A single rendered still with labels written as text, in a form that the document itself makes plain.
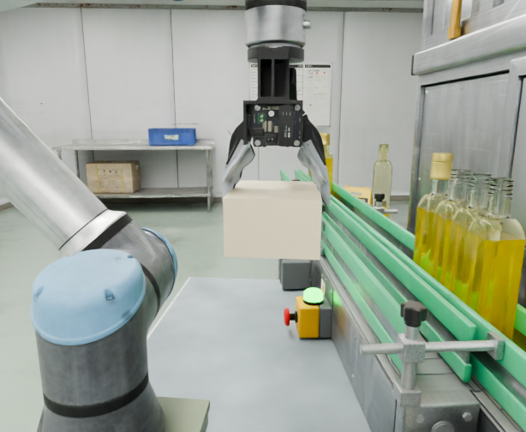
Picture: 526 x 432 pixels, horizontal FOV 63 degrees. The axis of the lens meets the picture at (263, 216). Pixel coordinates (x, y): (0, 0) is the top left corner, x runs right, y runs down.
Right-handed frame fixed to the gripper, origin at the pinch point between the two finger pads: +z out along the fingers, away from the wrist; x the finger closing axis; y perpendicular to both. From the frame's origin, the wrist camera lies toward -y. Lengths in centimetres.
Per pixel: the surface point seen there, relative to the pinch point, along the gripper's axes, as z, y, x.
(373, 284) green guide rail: 14.1, -7.0, 15.4
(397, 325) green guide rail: 15.8, 3.5, 16.9
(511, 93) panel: -15.9, -21.7, 39.3
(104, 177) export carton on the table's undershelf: 67, -489, -254
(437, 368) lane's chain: 22.2, 3.2, 22.9
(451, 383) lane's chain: 22.2, 6.8, 23.7
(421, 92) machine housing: -19, -68, 36
